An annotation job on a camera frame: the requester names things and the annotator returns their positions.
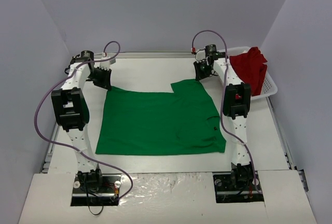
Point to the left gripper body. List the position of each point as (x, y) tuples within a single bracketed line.
[(101, 78)]

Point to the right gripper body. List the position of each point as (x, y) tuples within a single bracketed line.
[(200, 70)]

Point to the green t shirt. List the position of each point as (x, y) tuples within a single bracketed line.
[(182, 122)]

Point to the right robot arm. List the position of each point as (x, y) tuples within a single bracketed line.
[(236, 100)]

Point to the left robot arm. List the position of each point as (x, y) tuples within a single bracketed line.
[(72, 114)]

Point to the red t shirt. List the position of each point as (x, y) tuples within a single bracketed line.
[(251, 67)]

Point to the white plastic basket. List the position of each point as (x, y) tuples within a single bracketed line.
[(269, 88)]

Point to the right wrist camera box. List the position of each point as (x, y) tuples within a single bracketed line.
[(199, 54)]

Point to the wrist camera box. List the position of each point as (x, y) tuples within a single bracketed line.
[(199, 54), (107, 60)]

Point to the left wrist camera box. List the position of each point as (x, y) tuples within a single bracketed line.
[(107, 60)]

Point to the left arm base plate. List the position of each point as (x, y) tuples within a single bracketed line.
[(106, 195)]

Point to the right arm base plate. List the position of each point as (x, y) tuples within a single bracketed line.
[(226, 191)]

